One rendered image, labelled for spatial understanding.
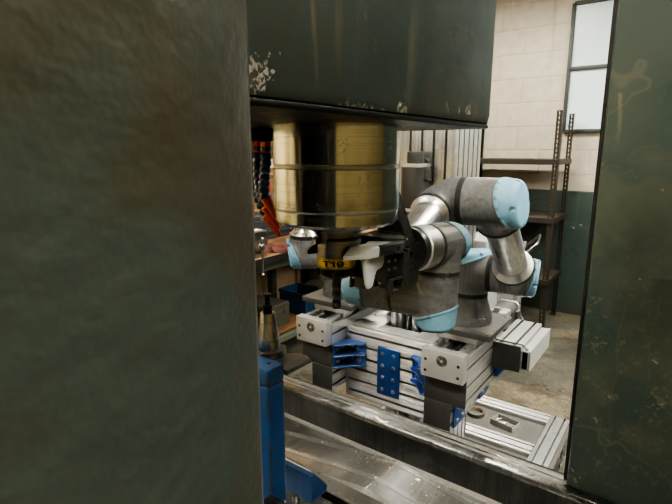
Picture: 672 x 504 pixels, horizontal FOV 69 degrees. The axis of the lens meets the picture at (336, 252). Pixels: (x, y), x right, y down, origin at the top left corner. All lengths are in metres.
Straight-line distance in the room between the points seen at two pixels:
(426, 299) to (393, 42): 0.49
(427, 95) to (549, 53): 4.77
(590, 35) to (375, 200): 4.76
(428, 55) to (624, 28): 0.67
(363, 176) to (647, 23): 0.75
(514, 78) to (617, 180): 4.26
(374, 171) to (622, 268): 0.73
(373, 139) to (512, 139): 4.78
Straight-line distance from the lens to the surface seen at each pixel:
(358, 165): 0.56
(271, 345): 0.90
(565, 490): 1.38
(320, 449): 1.56
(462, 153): 1.81
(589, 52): 5.24
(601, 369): 1.25
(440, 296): 0.87
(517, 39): 5.43
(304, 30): 0.40
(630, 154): 1.16
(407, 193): 1.73
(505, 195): 1.16
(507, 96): 5.37
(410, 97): 0.53
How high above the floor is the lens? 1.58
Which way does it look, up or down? 12 degrees down
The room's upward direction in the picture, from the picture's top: straight up
